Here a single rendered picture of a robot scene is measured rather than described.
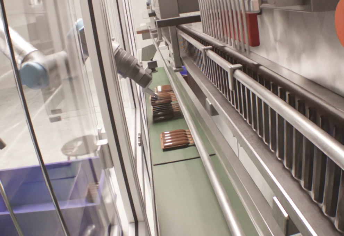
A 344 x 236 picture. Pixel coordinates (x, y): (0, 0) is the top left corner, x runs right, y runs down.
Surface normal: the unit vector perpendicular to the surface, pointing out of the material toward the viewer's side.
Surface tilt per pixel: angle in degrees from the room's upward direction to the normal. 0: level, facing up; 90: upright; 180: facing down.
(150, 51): 90
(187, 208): 2
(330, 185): 90
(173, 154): 2
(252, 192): 55
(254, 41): 90
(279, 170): 0
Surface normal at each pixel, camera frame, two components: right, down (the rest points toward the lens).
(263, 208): -0.89, -0.41
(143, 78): 0.06, 0.27
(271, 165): -0.15, -0.94
